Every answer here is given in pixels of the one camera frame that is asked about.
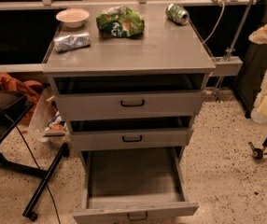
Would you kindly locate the green chip bag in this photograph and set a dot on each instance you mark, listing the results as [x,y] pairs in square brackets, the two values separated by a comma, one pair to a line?
[120,22]

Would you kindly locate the grey drawer cabinet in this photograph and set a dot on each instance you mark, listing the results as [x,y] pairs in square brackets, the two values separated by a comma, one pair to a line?
[163,49]

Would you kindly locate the white bowl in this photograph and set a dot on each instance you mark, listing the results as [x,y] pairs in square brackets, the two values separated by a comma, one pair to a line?
[73,17]

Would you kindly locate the grey side shelf rail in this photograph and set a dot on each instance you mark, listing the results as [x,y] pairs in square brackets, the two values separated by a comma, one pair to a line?
[21,68]

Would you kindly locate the black cart stand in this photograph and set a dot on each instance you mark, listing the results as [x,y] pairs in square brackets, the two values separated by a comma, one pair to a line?
[13,107]

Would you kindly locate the grey bottom drawer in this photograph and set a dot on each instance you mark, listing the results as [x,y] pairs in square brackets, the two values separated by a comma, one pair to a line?
[133,185]

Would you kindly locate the metal pole with clamp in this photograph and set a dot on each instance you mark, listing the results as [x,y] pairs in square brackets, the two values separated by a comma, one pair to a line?
[229,65]

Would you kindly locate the clear plastic bag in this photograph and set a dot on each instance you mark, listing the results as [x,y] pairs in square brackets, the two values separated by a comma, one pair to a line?
[39,125]

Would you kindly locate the grey top drawer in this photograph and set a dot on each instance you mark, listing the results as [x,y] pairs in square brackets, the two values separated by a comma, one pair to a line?
[125,97]

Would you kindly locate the green soda can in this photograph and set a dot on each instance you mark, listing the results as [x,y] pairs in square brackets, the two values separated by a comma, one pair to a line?
[177,14]

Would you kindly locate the orange bag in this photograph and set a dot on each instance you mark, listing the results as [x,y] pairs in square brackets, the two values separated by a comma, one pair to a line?
[31,88]

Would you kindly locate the grey drawer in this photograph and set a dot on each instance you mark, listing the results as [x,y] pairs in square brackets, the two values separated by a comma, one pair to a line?
[133,185]
[105,134]
[125,97]

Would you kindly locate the grey middle drawer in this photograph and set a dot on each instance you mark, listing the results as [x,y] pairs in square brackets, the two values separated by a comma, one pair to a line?
[105,134]

